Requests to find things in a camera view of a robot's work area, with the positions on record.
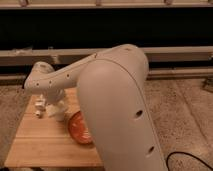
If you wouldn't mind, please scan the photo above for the wooden cutting board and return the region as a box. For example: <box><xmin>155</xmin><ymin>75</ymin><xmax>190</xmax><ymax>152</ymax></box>
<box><xmin>5</xmin><ymin>88</ymin><xmax>102</xmax><ymax>168</ymax></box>

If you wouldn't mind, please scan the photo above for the black cable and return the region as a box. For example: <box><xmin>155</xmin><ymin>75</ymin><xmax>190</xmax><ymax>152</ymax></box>
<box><xmin>165</xmin><ymin>151</ymin><xmax>213</xmax><ymax>171</ymax></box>

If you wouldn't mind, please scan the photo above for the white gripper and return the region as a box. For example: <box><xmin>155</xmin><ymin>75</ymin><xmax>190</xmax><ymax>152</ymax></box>
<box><xmin>35</xmin><ymin>90</ymin><xmax>67</xmax><ymax>122</ymax></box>

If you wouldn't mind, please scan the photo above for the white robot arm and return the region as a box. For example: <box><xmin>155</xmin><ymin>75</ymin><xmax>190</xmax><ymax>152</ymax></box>
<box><xmin>24</xmin><ymin>44</ymin><xmax>168</xmax><ymax>171</ymax></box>

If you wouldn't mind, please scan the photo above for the grey metal rail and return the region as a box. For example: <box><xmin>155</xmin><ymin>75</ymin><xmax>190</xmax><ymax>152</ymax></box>
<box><xmin>0</xmin><ymin>46</ymin><xmax>213</xmax><ymax>66</ymax></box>

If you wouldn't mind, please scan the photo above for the orange ceramic cup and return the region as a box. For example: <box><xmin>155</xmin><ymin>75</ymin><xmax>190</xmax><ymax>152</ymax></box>
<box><xmin>68</xmin><ymin>111</ymin><xmax>92</xmax><ymax>144</ymax></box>

